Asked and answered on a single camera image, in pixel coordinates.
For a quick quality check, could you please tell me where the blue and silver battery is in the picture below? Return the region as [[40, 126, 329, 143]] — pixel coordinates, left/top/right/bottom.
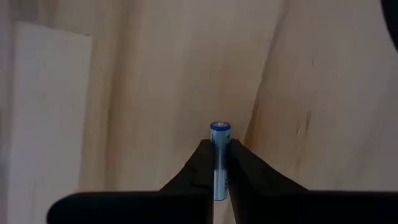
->
[[210, 121, 232, 202]]

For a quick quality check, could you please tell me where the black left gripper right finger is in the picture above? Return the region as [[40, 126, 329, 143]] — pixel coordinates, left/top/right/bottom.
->
[[228, 138, 398, 224]]

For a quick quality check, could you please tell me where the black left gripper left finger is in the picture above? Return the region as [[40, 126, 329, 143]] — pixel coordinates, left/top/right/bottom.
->
[[46, 139, 215, 224]]

